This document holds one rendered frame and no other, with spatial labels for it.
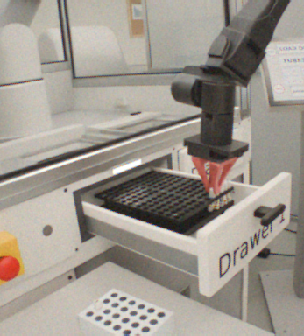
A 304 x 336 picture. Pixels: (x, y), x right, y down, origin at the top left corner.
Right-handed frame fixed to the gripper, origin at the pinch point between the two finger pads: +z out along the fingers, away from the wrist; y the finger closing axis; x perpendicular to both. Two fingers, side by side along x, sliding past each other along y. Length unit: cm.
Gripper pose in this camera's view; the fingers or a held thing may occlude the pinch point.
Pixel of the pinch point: (213, 188)
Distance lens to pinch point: 68.6
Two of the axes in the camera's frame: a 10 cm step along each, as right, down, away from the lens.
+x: -6.7, 2.7, -6.9
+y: -7.4, -2.4, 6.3
